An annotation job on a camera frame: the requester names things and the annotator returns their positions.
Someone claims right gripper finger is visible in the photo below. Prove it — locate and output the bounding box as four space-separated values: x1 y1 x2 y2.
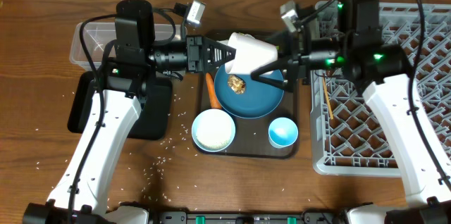
251 35 299 76
251 73 293 92

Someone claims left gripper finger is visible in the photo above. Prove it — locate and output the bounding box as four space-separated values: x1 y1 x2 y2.
206 49 236 73
203 37 229 50

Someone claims dark blue plate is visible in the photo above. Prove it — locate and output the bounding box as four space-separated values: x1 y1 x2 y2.
214 66 284 119

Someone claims white pink cup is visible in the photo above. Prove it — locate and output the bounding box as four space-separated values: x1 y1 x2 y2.
225 32 278 75

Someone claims brown food scrap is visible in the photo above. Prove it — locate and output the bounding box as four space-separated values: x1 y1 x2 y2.
227 75 246 94

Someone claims light blue cup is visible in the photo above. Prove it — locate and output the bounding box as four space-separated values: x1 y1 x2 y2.
268 117 299 149

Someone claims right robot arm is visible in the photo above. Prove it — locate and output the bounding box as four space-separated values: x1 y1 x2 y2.
251 0 450 223

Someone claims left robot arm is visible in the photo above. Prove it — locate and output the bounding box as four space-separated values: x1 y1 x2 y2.
23 0 236 223

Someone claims grey dishwasher rack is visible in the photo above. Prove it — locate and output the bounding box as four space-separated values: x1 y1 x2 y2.
310 3 450 178

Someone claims wooden chopstick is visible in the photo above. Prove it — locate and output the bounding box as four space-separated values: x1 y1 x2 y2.
322 77 334 120

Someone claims orange carrot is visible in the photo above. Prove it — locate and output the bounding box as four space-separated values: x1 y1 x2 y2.
205 73 222 109

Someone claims brown serving tray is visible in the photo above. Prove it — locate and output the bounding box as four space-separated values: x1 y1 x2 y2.
211 69 299 159

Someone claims light blue rice bowl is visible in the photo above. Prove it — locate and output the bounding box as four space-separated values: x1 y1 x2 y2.
192 109 236 152

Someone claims black plastic tray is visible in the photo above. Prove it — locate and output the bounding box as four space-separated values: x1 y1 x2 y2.
67 71 173 140

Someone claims clear plastic bin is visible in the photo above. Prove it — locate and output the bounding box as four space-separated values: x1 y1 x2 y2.
69 22 173 71

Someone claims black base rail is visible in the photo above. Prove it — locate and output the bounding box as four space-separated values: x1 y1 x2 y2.
149 210 347 224

